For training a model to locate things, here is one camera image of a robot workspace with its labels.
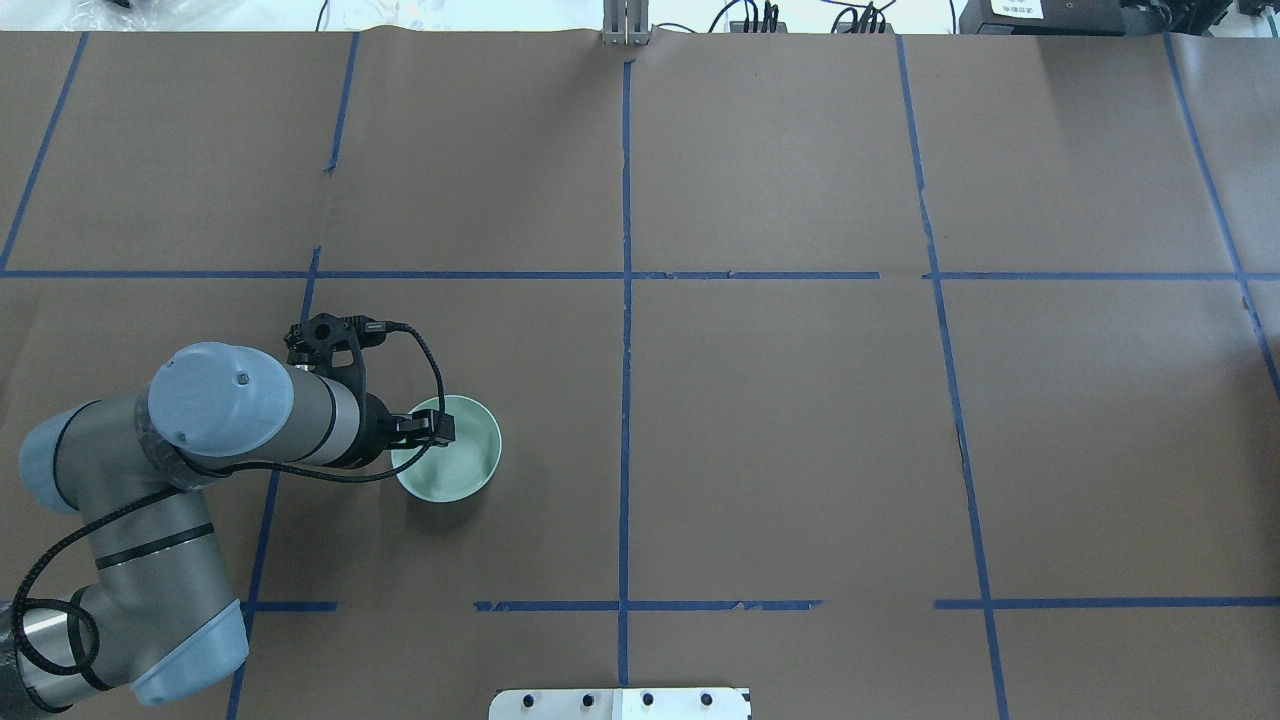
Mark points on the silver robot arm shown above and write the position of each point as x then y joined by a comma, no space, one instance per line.
140,596

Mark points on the aluminium frame post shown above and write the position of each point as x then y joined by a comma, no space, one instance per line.
626,23

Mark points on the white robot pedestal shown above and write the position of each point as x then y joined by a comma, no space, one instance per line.
623,703

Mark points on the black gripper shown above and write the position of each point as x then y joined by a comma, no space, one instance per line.
375,428

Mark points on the black computer box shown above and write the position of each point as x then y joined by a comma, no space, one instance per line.
1069,18

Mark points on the mint green bowl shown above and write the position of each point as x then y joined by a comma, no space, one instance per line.
459,470

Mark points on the black power strip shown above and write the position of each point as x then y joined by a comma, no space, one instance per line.
838,24

